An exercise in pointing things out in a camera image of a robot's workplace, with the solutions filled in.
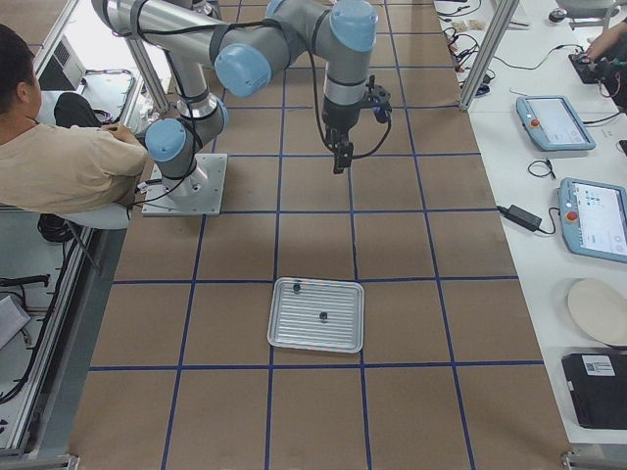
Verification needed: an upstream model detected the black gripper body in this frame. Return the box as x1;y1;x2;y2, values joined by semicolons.
322;96;362;135

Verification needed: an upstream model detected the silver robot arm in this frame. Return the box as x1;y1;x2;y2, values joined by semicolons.
92;1;391;214

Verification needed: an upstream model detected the silver metal tray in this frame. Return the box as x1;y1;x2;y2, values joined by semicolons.
266;277;364;353

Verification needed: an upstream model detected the upper blue teach pendant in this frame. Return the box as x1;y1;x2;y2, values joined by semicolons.
515;96;596;152

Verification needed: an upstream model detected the blue teach pendant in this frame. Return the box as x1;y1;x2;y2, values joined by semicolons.
557;178;626;263
515;96;596;152

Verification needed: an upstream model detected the black power adapter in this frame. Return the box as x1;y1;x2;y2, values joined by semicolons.
497;205;542;232

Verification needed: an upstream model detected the lower blue teach pendant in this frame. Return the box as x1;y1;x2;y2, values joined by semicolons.
557;178;626;263

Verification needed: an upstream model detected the person in beige shirt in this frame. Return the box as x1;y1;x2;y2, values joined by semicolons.
1;26;148;215

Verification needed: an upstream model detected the cream round plate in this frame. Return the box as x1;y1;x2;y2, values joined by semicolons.
567;279;626;349

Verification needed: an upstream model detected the black laptop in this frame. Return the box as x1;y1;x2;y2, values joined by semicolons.
561;353;626;430

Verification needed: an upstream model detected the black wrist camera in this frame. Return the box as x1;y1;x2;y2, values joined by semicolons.
364;74;392;123

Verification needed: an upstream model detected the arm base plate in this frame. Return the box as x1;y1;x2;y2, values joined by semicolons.
141;153;228;216

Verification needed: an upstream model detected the aluminium frame post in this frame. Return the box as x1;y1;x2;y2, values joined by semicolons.
458;0;519;111

